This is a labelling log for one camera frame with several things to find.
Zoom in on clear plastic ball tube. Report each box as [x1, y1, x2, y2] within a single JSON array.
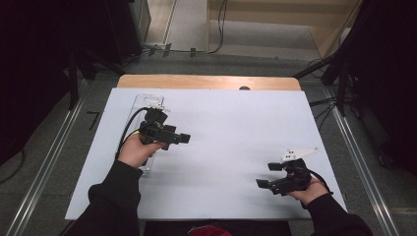
[[125, 93, 165, 179]]

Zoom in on black floor cables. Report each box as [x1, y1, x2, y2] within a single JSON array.
[[308, 96, 340, 131]]

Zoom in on white board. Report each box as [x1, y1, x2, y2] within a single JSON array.
[[64, 87, 348, 221]]

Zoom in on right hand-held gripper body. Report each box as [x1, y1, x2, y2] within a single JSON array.
[[267, 147, 320, 198]]

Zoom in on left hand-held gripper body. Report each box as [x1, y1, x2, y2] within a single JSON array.
[[137, 104, 181, 151]]

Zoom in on wooden shelf unit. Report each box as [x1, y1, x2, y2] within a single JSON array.
[[206, 0, 363, 59]]

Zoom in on black hanging cable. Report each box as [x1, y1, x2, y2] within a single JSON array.
[[170, 0, 229, 55]]

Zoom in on black floor cable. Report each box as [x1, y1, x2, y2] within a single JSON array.
[[0, 148, 27, 185]]

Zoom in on dark curtain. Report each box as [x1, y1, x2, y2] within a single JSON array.
[[338, 0, 417, 176], [0, 0, 132, 166]]

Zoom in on grey cabinet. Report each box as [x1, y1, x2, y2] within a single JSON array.
[[127, 0, 152, 48]]

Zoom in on red cloth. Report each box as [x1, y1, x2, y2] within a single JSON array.
[[187, 224, 234, 236]]

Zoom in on metal floor rail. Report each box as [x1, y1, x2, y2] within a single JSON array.
[[4, 78, 89, 236], [323, 87, 402, 236]]

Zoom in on person's right hand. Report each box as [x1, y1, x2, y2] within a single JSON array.
[[287, 176, 329, 207]]

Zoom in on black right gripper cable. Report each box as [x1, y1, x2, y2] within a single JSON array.
[[307, 167, 334, 197]]

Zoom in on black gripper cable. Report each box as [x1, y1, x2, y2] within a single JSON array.
[[307, 167, 334, 197], [114, 106, 152, 161]]

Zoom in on wooden table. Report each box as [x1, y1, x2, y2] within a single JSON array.
[[116, 74, 302, 92]]

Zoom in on black stand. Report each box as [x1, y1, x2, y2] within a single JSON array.
[[292, 52, 349, 118], [66, 47, 126, 111]]

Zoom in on person's left hand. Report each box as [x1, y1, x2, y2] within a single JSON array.
[[116, 132, 167, 169]]

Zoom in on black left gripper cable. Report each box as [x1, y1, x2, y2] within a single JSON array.
[[114, 106, 152, 161]]

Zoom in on person's dark lap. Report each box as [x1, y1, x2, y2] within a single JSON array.
[[139, 220, 293, 236]]

